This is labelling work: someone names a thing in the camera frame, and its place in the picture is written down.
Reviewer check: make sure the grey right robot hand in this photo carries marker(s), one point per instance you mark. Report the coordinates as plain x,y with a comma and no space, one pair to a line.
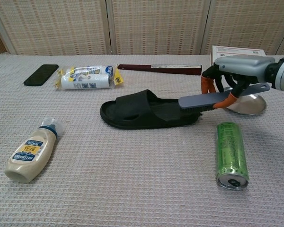
243,67

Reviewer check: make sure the white cardboard box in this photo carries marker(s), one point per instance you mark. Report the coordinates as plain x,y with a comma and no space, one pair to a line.
236,50

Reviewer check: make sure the round steel plate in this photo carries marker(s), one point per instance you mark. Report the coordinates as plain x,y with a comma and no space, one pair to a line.
248,105

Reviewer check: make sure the green drink can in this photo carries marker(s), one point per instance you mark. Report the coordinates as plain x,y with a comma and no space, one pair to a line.
230,151

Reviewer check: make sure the black slipper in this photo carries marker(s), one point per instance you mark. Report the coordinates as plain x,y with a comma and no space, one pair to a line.
137,106

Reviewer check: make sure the beige woven table cloth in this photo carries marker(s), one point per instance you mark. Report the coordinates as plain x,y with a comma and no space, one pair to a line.
132,177

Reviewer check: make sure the white rolls plastic package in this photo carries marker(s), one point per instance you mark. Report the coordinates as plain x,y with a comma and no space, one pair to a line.
87,78

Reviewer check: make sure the black smartphone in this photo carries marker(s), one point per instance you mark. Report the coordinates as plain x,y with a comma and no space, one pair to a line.
40,74

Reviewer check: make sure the mayonnaise squeeze bottle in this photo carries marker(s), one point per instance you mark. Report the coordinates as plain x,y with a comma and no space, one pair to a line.
29,153

